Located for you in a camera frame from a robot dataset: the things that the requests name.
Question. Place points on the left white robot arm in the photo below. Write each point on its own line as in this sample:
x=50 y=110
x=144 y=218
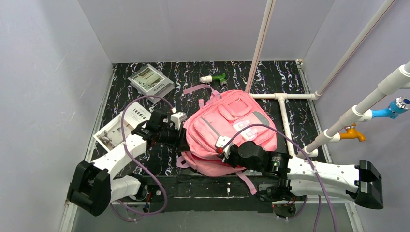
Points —
x=94 y=184

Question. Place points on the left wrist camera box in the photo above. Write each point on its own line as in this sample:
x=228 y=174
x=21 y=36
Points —
x=178 y=119

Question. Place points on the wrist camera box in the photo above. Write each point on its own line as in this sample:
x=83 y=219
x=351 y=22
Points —
x=223 y=144
x=178 y=119

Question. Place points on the aluminium rail frame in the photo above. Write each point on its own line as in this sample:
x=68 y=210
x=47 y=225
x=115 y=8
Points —
x=217 y=215

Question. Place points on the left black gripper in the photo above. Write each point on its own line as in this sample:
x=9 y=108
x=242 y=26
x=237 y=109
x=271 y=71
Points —
x=183 y=139

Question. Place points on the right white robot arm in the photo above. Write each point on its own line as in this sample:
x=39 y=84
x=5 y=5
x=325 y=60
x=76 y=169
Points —
x=361 y=183

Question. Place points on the grey furniture catalogue book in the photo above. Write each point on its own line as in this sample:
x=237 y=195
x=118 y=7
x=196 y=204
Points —
x=150 y=81

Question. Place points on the white furniture catalogue book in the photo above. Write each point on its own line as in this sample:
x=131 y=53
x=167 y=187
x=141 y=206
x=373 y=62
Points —
x=110 y=135

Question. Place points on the white PVC pipe frame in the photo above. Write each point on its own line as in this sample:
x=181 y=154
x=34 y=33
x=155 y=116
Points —
x=359 y=50

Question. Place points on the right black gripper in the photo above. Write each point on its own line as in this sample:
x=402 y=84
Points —
x=230 y=157

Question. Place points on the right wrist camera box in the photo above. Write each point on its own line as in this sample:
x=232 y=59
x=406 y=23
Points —
x=223 y=144

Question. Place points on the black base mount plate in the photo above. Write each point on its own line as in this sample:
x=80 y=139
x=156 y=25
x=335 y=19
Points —
x=204 y=194

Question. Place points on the blue tap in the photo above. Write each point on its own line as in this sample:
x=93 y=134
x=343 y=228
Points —
x=396 y=107

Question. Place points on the pink student backpack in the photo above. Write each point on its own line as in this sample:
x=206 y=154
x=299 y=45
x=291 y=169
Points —
x=234 y=114

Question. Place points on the orange tap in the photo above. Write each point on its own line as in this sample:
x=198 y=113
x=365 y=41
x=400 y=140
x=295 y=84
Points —
x=351 y=133

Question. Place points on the green and white faucet toy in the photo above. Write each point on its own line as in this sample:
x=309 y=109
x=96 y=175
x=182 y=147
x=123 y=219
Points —
x=209 y=78

